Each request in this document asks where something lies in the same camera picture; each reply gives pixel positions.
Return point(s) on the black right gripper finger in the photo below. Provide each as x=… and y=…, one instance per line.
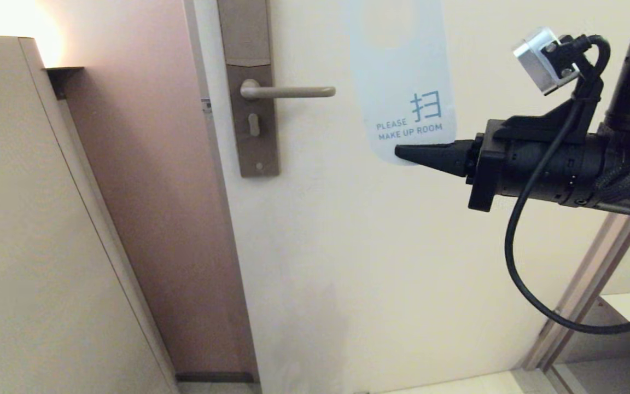
x=441, y=156

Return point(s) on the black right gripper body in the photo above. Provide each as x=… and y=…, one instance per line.
x=544, y=164

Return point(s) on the white and blue door hanger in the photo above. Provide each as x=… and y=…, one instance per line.
x=402, y=65

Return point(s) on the white room door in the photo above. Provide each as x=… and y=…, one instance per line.
x=375, y=273

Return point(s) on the brown door lock plate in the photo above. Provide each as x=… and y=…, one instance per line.
x=246, y=33

